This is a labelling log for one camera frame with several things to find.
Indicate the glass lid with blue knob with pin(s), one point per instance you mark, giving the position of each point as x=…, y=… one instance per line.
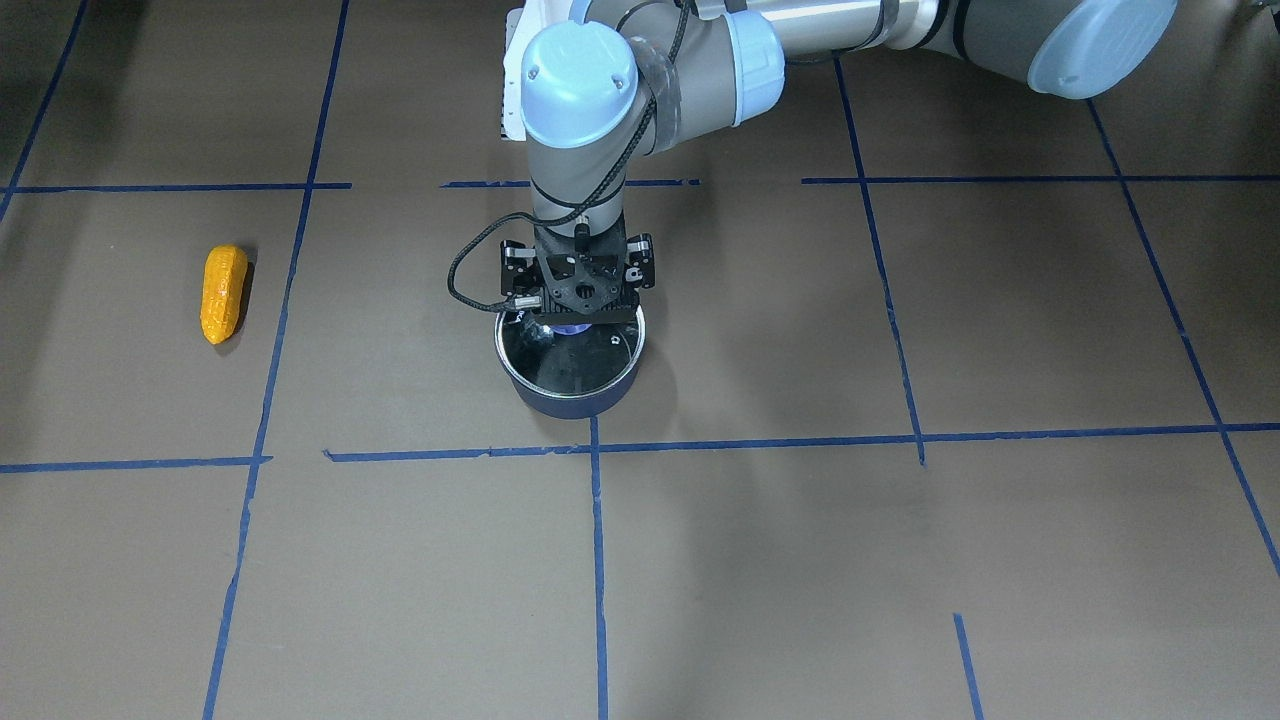
x=547, y=360

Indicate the dark blue saucepan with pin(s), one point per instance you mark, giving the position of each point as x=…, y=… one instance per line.
x=579, y=407

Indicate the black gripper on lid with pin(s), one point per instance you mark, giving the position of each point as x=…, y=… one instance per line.
x=517, y=268

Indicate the yellow toy corn cob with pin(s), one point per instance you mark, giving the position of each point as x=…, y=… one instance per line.
x=225, y=271

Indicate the grey robot arm lifting lid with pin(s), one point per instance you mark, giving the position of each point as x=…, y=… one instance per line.
x=590, y=85

